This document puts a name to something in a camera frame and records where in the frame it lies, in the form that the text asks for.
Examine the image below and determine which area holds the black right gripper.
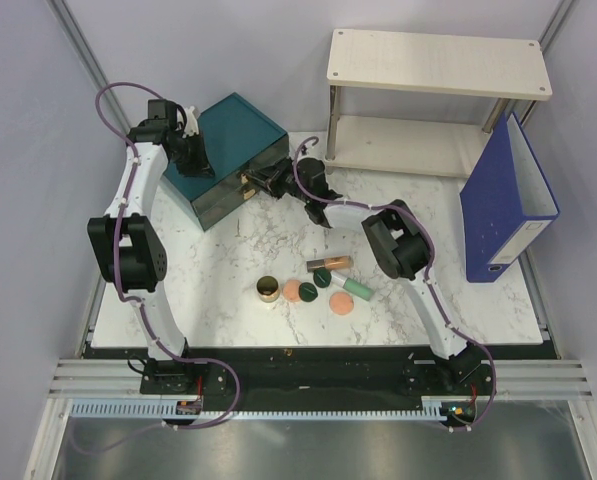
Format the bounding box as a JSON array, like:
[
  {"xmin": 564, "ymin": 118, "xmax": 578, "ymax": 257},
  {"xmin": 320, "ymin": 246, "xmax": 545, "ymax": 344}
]
[{"xmin": 246, "ymin": 157, "xmax": 310, "ymax": 205}]

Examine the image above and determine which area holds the teal drawer organizer box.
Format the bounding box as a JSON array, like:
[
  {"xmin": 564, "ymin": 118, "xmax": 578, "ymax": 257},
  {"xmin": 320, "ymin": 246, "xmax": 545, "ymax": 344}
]
[{"xmin": 163, "ymin": 93, "xmax": 289, "ymax": 229}]

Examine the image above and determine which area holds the mint green tube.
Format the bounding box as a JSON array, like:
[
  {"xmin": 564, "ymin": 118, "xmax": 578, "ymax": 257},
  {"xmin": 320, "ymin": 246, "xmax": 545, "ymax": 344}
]
[{"xmin": 331, "ymin": 271, "xmax": 374, "ymax": 301}]

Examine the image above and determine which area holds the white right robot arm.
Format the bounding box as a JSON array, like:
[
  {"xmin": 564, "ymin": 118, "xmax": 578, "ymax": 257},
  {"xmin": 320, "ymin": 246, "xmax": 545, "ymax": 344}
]
[{"xmin": 242, "ymin": 157, "xmax": 478, "ymax": 394}]

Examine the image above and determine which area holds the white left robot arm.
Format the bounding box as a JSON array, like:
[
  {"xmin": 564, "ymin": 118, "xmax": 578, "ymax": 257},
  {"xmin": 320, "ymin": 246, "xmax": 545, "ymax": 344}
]
[{"xmin": 87, "ymin": 99, "xmax": 214, "ymax": 395}]

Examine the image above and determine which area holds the gold round jar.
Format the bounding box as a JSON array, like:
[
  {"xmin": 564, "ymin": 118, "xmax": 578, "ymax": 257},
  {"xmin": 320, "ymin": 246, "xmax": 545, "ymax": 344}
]
[{"xmin": 256, "ymin": 275, "xmax": 280, "ymax": 303}]

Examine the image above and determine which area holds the peach sponge left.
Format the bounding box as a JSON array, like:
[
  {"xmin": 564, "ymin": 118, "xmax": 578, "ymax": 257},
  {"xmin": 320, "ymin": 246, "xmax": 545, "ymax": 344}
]
[{"xmin": 283, "ymin": 279, "xmax": 301, "ymax": 303}]

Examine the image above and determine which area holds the peach sponge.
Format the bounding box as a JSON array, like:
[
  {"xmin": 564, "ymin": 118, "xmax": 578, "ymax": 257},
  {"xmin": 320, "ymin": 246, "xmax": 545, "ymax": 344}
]
[
  {"xmin": 283, "ymin": 279, "xmax": 301, "ymax": 303},
  {"xmin": 329, "ymin": 292, "xmax": 354, "ymax": 316}
]

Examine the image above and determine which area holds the dark green puff right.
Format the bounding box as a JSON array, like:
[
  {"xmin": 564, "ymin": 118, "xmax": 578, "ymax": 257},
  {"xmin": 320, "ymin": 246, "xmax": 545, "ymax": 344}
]
[{"xmin": 313, "ymin": 267, "xmax": 332, "ymax": 288}]

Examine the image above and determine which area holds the dark green puff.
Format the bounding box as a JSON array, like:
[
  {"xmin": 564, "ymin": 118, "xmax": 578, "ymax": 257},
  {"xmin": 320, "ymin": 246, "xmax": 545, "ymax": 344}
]
[
  {"xmin": 313, "ymin": 267, "xmax": 332, "ymax": 288},
  {"xmin": 298, "ymin": 282, "xmax": 318, "ymax": 303}
]

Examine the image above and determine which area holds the dark green puff left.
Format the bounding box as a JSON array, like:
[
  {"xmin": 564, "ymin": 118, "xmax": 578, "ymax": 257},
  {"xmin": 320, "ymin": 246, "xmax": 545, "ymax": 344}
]
[{"xmin": 298, "ymin": 282, "xmax": 318, "ymax": 303}]

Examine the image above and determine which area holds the peach sponge right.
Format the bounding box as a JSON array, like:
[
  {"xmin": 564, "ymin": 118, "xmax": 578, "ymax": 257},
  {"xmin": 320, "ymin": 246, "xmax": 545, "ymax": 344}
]
[{"xmin": 329, "ymin": 292, "xmax": 354, "ymax": 316}]

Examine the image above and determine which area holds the blue lever arch binder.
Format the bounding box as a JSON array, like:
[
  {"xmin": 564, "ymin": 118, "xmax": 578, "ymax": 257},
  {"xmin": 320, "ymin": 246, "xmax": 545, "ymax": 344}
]
[{"xmin": 460, "ymin": 114, "xmax": 560, "ymax": 283}]

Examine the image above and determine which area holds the beige two-tier shelf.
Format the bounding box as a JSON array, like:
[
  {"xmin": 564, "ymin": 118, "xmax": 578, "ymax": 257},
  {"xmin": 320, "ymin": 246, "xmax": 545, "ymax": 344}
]
[{"xmin": 325, "ymin": 29, "xmax": 552, "ymax": 178}]

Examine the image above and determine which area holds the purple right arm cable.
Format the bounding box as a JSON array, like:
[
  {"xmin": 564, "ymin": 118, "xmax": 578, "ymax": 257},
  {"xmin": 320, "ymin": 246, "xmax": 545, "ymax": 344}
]
[{"xmin": 290, "ymin": 138, "xmax": 500, "ymax": 434}]

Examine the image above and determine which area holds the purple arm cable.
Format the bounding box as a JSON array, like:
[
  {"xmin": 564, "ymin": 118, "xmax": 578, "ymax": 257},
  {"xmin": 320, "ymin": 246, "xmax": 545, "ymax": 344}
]
[
  {"xmin": 70, "ymin": 81, "xmax": 242, "ymax": 455},
  {"xmin": 290, "ymin": 138, "xmax": 500, "ymax": 434}
]

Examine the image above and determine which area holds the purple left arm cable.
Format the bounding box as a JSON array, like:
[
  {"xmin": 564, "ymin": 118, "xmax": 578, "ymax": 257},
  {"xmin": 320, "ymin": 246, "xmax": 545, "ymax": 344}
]
[{"xmin": 70, "ymin": 81, "xmax": 242, "ymax": 455}]

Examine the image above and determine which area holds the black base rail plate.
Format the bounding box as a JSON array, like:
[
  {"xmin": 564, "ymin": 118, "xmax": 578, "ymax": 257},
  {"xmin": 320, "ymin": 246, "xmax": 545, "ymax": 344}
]
[{"xmin": 140, "ymin": 358, "xmax": 493, "ymax": 408}]

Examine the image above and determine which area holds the light blue cable duct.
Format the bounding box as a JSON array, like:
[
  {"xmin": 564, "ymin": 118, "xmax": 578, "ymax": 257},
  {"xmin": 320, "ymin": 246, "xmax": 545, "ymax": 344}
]
[{"xmin": 69, "ymin": 398, "xmax": 474, "ymax": 421}]

